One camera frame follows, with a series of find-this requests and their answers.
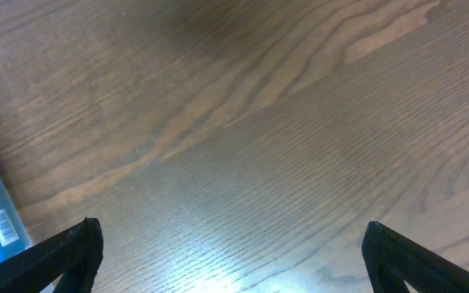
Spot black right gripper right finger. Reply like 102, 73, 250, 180
362, 221, 469, 293

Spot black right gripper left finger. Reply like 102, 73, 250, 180
0, 217, 103, 292

